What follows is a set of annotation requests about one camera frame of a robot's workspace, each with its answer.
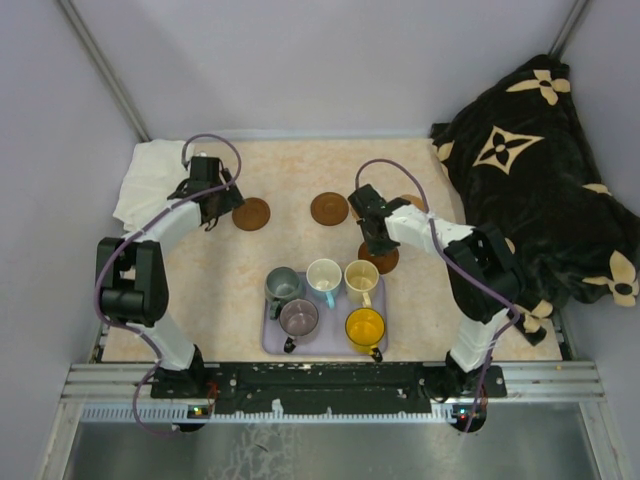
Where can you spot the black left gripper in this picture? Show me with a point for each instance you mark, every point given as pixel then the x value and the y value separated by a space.
pixel 232 198

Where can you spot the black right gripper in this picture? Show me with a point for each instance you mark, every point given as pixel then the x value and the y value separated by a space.
pixel 374 248

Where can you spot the dark wooden coaster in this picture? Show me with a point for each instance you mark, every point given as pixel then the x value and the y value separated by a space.
pixel 253 215
pixel 329 208

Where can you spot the brown wooden coaster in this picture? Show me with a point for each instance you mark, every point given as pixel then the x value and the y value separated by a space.
pixel 384 263

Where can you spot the light woven coaster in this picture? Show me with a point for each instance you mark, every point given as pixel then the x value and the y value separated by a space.
pixel 414 200

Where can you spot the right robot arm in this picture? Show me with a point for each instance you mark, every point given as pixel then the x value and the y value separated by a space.
pixel 484 276

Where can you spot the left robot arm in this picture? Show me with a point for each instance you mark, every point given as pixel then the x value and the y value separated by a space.
pixel 131 290

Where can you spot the white folded cloth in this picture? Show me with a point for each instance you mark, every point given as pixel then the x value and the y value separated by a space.
pixel 155 171

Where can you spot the cream mug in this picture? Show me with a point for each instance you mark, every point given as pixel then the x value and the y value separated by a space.
pixel 361 281

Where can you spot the grey-green mug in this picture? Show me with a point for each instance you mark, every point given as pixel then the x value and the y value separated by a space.
pixel 282 285

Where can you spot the yellow mug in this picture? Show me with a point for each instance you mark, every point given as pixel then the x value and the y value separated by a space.
pixel 365 328

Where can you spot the purple mug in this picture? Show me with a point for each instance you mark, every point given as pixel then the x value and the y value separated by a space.
pixel 299 320

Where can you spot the lavender plastic tray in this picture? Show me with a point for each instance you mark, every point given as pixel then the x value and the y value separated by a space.
pixel 331 339

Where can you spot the black floral blanket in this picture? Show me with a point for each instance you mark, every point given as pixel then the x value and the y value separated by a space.
pixel 519 159

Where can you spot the white mug blue handle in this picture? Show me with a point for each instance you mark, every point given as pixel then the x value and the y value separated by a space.
pixel 324 277

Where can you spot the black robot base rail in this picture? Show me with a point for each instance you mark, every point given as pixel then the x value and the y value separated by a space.
pixel 340 388

